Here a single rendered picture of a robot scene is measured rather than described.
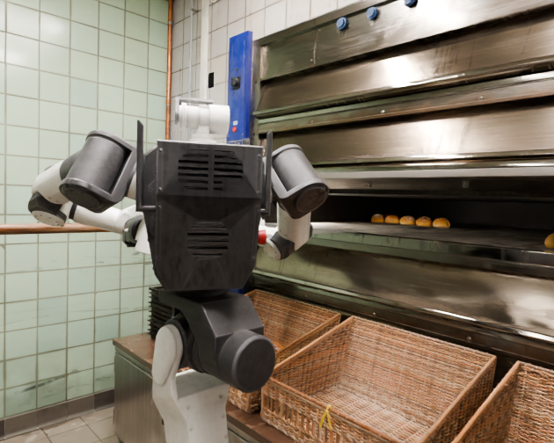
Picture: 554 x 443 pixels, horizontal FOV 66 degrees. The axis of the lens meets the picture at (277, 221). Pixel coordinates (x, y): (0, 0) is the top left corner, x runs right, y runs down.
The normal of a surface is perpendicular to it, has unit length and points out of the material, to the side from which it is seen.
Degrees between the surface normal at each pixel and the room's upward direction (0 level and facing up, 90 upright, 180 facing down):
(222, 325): 44
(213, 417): 74
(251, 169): 90
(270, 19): 90
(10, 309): 90
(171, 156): 89
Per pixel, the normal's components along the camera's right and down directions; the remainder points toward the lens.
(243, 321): 0.51, -0.67
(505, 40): -0.65, -0.33
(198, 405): 0.67, -0.22
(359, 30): -0.73, 0.01
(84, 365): 0.69, 0.06
